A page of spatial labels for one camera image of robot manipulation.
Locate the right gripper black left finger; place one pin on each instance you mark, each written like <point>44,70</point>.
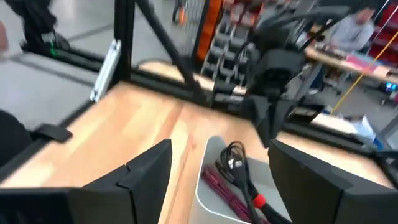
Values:
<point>93,205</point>

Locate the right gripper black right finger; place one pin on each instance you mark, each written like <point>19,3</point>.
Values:
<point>326,199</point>

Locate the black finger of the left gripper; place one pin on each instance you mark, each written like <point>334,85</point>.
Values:
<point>258,115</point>
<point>276,118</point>

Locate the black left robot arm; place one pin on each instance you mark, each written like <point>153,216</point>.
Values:
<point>270,34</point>

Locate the grey plastic bin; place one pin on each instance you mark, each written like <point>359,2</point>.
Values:
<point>211,199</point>

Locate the grey metal rack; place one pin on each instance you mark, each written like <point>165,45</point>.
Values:
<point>225,53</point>

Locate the wooden work table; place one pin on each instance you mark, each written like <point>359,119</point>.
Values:
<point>348,65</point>

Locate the orange panel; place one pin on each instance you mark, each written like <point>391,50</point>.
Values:
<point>210,28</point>

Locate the black table clamp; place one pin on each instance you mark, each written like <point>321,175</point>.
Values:
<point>53,132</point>

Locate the person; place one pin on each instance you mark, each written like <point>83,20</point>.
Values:
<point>351,34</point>

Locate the black rounded object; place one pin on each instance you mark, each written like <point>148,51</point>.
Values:
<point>12,137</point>

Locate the red storage shelf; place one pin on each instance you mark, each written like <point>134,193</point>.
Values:
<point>387,28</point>

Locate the black floor equipment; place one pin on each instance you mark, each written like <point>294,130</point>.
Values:
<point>34,21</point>

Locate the silver aluminium bracket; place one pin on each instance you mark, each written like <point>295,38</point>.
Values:
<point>105,71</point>

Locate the black metal table frame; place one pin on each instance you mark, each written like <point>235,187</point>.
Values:
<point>124,40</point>

